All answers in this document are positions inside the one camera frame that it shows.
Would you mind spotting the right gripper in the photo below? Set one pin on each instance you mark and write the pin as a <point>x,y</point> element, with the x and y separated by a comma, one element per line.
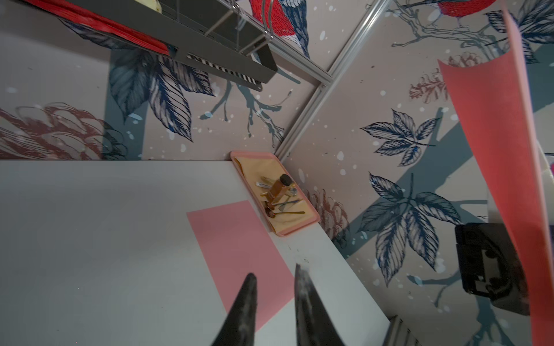
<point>490,266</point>

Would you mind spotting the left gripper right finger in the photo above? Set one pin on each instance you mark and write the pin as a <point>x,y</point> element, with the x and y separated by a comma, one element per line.
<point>314,326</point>

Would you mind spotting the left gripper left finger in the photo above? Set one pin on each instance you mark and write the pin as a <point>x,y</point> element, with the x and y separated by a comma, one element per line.
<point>239,326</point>

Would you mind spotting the black spoon on tray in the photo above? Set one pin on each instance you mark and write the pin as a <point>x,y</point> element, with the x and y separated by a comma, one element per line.
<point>272,214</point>

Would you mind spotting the metal spoon on tray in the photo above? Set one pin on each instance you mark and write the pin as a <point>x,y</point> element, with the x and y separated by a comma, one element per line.
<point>288,202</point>

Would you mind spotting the small brown bottle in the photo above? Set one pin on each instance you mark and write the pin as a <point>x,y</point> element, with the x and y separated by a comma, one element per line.
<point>281,188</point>

